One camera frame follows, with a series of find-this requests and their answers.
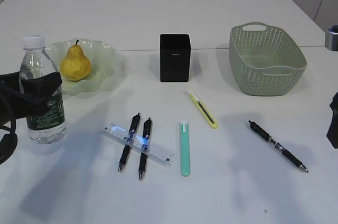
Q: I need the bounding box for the pale green wavy plate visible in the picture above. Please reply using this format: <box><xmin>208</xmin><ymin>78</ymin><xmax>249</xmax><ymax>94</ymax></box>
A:
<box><xmin>45</xmin><ymin>38</ymin><xmax>121</xmax><ymax>95</ymax></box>

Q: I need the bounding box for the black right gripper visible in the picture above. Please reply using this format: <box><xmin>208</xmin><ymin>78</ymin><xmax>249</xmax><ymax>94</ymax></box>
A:
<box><xmin>326</xmin><ymin>92</ymin><xmax>338</xmax><ymax>148</ymax></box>

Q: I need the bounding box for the black square pen holder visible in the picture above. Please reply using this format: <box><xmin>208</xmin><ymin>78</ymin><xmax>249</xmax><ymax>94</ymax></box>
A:
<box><xmin>159</xmin><ymin>34</ymin><xmax>191</xmax><ymax>82</ymax></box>

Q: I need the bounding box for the clear water bottle green label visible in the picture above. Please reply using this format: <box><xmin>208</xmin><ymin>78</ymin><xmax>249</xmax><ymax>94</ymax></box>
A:
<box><xmin>19</xmin><ymin>35</ymin><xmax>66</xmax><ymax>144</ymax></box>

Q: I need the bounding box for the clear plastic ruler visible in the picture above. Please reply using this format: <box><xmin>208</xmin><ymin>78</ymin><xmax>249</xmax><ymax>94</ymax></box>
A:
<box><xmin>101</xmin><ymin>123</ymin><xmax>174</xmax><ymax>166</ymax></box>

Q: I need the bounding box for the yellow pear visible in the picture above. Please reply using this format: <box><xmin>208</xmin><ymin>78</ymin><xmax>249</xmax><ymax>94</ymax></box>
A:
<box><xmin>60</xmin><ymin>40</ymin><xmax>92</xmax><ymax>81</ymax></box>

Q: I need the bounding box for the yellow utility knife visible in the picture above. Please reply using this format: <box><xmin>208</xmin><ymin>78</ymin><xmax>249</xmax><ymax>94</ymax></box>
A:
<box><xmin>187</xmin><ymin>89</ymin><xmax>218</xmax><ymax>129</ymax></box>

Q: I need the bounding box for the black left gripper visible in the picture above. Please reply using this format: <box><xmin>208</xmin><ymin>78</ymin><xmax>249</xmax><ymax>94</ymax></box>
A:
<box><xmin>0</xmin><ymin>72</ymin><xmax>62</xmax><ymax>126</ymax></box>

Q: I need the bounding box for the black pen far right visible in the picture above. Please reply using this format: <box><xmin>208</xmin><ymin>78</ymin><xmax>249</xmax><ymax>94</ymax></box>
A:
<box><xmin>248</xmin><ymin>120</ymin><xmax>309</xmax><ymax>173</ymax></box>

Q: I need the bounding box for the silver blue wrist camera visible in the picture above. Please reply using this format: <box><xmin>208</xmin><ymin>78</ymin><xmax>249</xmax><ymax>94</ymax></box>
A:
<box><xmin>325</xmin><ymin>25</ymin><xmax>338</xmax><ymax>51</ymax></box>

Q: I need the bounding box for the black pen right of pair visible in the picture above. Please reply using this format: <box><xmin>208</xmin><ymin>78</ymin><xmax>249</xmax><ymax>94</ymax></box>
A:
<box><xmin>138</xmin><ymin>118</ymin><xmax>152</xmax><ymax>181</ymax></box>

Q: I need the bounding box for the black pen of pair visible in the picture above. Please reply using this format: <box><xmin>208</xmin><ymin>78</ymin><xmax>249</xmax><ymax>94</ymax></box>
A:
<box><xmin>118</xmin><ymin>113</ymin><xmax>140</xmax><ymax>172</ymax></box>
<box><xmin>138</xmin><ymin>118</ymin><xmax>152</xmax><ymax>181</ymax></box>

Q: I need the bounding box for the black pen left of pair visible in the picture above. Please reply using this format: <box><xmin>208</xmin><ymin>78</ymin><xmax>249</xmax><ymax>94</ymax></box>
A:
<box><xmin>118</xmin><ymin>113</ymin><xmax>140</xmax><ymax>172</ymax></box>

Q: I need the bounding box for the mint green utility knife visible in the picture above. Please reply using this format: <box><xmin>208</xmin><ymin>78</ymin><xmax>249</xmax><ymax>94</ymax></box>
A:
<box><xmin>180</xmin><ymin>120</ymin><xmax>191</xmax><ymax>177</ymax></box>

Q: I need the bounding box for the green woven plastic basket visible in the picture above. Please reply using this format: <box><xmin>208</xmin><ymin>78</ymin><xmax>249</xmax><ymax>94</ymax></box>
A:
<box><xmin>229</xmin><ymin>22</ymin><xmax>307</xmax><ymax>96</ymax></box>

